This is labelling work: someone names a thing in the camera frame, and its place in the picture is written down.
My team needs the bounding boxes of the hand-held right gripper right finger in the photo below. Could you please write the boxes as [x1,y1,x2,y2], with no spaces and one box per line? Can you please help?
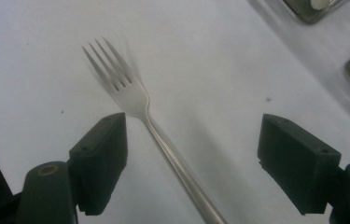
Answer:
[257,113,343,217]

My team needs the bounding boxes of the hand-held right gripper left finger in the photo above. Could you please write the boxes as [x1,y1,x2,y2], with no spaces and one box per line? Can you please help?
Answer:
[68,112,129,217]

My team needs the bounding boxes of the silver fork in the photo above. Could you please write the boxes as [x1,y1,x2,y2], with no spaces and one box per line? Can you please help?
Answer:
[81,35,230,224]

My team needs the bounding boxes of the white table cover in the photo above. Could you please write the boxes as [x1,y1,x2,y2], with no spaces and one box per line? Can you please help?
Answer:
[0,0,350,224]

